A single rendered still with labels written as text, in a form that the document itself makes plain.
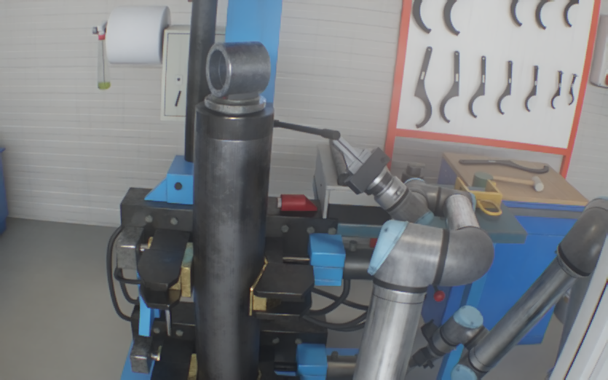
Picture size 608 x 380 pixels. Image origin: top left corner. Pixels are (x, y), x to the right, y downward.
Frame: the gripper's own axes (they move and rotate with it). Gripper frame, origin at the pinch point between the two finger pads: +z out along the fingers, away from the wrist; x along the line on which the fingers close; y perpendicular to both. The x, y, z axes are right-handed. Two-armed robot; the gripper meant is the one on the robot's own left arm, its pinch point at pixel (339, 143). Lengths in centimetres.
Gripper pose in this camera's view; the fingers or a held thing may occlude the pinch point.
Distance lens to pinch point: 151.1
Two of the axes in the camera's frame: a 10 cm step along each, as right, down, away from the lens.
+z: -7.3, -6.8, -1.1
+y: 2.4, -1.0, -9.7
